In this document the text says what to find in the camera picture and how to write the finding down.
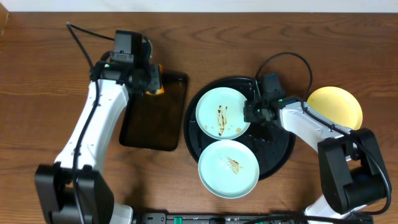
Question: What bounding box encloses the green yellow sponge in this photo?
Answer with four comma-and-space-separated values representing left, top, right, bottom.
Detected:
146, 64, 164, 95

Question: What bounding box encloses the light blue plate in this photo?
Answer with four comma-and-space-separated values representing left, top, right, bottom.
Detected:
195, 87, 250, 140
198, 140, 259, 199

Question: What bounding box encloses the yellow plate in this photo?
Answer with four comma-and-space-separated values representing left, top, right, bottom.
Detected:
307, 86, 363, 130

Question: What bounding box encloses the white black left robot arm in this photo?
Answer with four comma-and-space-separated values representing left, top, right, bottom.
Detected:
34, 60, 164, 223

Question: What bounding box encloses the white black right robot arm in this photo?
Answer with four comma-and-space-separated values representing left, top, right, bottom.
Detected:
243, 96, 392, 223

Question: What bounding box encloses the black round tray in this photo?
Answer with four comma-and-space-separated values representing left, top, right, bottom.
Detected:
183, 77, 296, 180

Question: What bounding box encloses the black rectangular water tray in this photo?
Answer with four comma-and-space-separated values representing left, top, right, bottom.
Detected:
119, 70, 189, 151

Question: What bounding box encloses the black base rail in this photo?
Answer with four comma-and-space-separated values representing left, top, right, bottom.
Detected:
131, 213, 374, 224

